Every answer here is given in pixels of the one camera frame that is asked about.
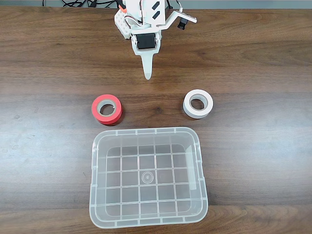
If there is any red tape roll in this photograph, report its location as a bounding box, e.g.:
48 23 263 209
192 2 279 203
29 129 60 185
91 94 123 126

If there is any clear plastic storage box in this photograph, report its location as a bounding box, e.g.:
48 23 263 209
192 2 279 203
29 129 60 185
89 126 211 230

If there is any white tape roll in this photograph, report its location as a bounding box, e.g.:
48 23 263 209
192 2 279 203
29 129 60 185
182 89 214 120

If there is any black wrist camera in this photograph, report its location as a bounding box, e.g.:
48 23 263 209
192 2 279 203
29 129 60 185
175 9 198 31

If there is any black cable bundle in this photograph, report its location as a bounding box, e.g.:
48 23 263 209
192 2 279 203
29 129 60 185
61 0 117 8

